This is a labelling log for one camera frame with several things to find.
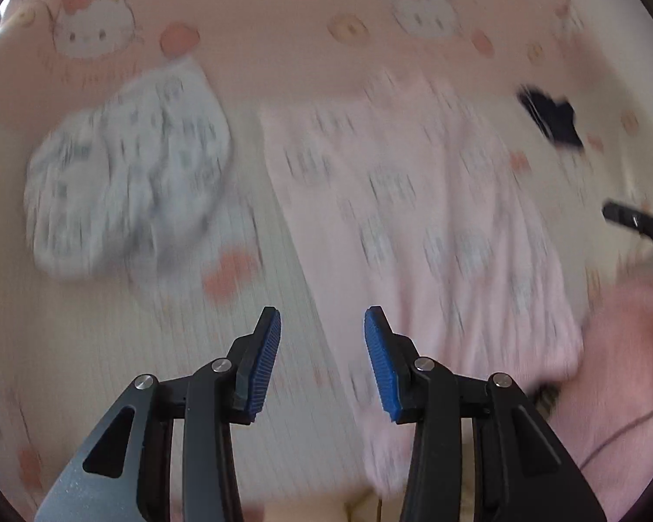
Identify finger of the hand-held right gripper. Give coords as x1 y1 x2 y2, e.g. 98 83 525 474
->
602 201 653 254

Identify pink cartoon-print bed sheet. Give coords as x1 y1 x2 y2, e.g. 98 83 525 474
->
0 0 653 522

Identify dark navy garment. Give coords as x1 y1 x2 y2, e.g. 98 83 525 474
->
517 85 585 149

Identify pink printed pants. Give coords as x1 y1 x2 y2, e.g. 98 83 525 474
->
260 73 586 487

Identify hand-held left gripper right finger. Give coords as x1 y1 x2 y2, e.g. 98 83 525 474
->
364 306 607 522

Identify white printed garment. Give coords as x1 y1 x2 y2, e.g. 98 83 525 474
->
24 60 234 284

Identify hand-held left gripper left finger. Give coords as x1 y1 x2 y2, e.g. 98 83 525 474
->
35 306 282 522

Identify thin dark cable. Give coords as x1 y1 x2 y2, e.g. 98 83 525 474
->
579 391 653 471

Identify person's right forearm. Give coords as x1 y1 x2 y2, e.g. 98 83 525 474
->
544 274 653 522

